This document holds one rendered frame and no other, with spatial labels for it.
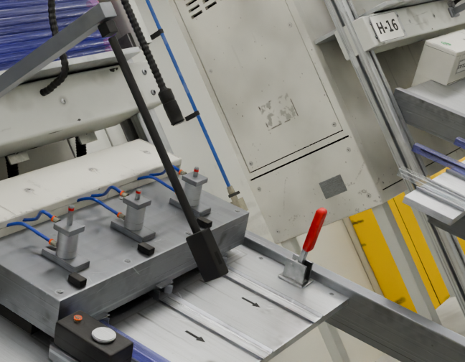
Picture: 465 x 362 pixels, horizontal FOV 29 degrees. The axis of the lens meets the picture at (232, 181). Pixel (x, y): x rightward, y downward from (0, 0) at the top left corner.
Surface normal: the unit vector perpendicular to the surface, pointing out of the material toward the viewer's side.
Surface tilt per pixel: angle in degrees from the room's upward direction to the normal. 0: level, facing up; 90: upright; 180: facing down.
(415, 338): 90
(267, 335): 42
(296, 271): 90
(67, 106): 90
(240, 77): 90
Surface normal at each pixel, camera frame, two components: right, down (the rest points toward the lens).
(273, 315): 0.18, -0.90
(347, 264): 0.71, -0.33
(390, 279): -0.58, 0.24
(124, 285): 0.79, 0.37
